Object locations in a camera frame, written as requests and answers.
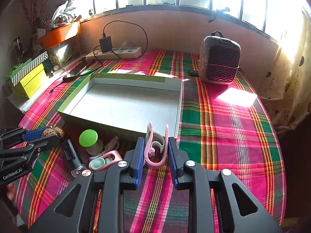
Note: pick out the grey mesh-front heater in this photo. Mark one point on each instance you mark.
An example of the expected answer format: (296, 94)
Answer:
(219, 59)

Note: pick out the orange planter box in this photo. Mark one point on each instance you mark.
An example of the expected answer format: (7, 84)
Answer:
(59, 35)

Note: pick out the black clear-capped torch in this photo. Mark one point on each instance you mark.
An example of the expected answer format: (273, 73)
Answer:
(73, 161)

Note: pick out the plaid bedspread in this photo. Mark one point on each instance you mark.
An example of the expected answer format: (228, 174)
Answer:
(214, 133)

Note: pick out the cream spotted curtain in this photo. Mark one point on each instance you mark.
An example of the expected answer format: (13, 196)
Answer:
(285, 91)

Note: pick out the person's hand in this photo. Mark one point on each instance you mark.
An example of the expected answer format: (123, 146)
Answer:
(11, 191)

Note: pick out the pink case with green insert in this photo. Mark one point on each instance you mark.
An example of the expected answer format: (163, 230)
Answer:
(104, 161)

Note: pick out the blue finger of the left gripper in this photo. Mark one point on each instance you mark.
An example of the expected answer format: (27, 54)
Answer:
(31, 135)

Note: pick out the pink phone ring holder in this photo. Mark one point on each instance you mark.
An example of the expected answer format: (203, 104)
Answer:
(155, 141)

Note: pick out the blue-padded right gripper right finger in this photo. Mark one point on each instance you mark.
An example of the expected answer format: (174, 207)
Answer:
(176, 160)

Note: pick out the grey green cardboard box tray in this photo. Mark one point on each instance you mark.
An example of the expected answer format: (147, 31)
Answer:
(124, 104)

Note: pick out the black smartphone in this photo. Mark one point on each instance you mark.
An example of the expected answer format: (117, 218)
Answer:
(77, 70)

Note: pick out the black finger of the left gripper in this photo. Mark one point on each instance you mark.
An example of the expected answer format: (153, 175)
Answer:
(45, 143)

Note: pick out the yellow box striped lid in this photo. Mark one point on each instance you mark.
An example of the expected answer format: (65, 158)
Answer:
(27, 78)

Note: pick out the white power strip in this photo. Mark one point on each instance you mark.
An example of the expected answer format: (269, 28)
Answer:
(116, 53)

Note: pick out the green mushroom lamp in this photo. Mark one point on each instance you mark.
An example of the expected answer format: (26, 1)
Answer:
(91, 142)

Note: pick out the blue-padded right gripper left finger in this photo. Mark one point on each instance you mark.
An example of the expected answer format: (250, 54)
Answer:
(131, 177)

